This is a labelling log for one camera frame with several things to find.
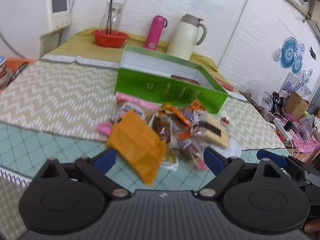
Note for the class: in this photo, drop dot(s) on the plain orange snack packet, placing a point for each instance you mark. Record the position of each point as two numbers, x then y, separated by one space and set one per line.
135 145

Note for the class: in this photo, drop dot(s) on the person's right hand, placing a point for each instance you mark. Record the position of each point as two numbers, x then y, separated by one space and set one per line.
313 226

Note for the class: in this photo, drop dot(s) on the yellow clear snack packet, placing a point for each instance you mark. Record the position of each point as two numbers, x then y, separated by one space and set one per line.
170 162

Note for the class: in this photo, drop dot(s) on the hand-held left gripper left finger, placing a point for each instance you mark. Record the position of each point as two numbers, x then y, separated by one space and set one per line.
105 160

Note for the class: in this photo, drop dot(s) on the clear packet of dark sausage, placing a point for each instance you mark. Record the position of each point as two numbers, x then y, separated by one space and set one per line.
190 152

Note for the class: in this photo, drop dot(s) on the pink thermos bottle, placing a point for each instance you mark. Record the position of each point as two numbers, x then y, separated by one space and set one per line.
155 32

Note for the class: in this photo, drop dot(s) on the yellow ball candy packet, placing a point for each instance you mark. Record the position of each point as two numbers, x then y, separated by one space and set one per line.
167 108

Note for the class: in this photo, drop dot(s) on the white countertop appliance with screen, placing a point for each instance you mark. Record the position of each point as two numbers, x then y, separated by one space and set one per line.
25 12

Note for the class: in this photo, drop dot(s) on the blue-lidded instant cup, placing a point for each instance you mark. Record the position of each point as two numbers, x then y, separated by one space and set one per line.
3 72

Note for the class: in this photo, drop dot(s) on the orange-ended candy packet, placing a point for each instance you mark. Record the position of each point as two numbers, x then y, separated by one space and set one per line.
183 117

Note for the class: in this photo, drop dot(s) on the brown cardboard box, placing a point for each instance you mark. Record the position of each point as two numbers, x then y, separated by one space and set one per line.
295 102

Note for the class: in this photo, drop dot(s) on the black power adapter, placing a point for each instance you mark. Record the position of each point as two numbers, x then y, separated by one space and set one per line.
290 126

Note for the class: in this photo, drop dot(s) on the crumpled clear bag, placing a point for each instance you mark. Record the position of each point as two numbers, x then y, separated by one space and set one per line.
308 126

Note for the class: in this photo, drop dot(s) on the clear packet of brown snack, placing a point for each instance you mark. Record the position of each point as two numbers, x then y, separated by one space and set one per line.
161 127

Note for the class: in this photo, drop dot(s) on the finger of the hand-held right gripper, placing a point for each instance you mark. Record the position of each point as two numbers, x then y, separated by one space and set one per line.
273 155

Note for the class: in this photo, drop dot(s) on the beige chevron mat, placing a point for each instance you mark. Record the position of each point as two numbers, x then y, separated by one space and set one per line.
10 205
50 92

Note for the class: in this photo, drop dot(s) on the clear plastic bag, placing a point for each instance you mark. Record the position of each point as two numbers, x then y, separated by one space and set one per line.
253 92

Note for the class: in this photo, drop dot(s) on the red plastic basket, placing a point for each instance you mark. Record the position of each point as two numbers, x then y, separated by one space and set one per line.
110 40

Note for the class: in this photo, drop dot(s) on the red paper booklet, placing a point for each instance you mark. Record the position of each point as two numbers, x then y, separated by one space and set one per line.
223 83

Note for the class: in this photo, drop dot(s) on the pink floral cloth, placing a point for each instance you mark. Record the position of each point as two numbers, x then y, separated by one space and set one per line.
306 143

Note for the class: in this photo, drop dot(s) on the green cardboard box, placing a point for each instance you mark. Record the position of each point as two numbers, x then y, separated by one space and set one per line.
150 85

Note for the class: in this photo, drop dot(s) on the orange-label nut packet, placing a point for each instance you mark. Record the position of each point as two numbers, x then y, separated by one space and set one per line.
197 104

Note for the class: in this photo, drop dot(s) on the leopard pattern cloth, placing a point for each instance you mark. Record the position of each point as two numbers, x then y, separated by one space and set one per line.
262 112

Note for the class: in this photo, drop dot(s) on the printed picture card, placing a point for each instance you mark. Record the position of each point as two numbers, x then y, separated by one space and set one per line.
288 83

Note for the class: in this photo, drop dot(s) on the sandwich cracker packet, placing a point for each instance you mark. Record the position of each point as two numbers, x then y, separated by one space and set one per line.
212 132

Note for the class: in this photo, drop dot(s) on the pink-edged snack packet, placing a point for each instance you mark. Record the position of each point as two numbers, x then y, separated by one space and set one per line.
130 107

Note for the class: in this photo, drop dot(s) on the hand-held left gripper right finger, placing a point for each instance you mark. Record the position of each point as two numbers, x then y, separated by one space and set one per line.
212 160

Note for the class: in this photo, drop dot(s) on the blue patterned wall decoration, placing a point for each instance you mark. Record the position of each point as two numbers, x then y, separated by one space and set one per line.
290 52

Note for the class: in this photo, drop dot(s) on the glass carafe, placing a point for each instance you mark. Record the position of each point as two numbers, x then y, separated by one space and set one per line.
117 15

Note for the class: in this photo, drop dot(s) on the cream thermal jug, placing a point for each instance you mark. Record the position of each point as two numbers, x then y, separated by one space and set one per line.
183 40

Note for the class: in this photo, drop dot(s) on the yellow tablecloth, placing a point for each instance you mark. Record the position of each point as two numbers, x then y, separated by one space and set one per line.
75 42

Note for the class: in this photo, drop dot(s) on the orange plastic tray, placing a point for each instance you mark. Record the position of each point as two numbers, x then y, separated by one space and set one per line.
22 61

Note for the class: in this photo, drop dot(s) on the red snack packet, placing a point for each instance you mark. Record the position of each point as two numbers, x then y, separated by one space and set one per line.
185 79

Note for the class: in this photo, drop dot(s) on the white power strip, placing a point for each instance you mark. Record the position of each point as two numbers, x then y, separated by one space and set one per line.
282 128

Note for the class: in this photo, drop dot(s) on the black straw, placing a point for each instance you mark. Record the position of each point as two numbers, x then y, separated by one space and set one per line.
109 20
110 12

